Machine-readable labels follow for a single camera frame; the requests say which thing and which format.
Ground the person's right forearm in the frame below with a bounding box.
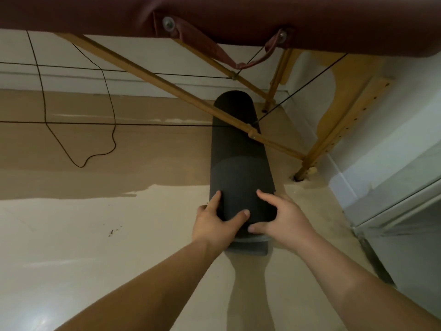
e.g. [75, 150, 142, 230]
[294, 232, 441, 331]

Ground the black hanging cord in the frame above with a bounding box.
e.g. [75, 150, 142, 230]
[26, 30, 118, 169]

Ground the grey yoga mat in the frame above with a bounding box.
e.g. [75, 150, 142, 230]
[209, 90, 278, 257]

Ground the wooden massage table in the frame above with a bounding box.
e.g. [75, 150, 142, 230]
[0, 0, 441, 182]

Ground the maroon carry strap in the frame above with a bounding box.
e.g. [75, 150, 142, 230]
[153, 15, 295, 70]

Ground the person's right hand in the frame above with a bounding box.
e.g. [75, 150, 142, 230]
[248, 189, 319, 254]

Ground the person's left forearm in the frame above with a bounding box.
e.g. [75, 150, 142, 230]
[55, 237, 225, 331]

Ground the person's left hand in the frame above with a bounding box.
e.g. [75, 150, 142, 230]
[191, 190, 251, 254]

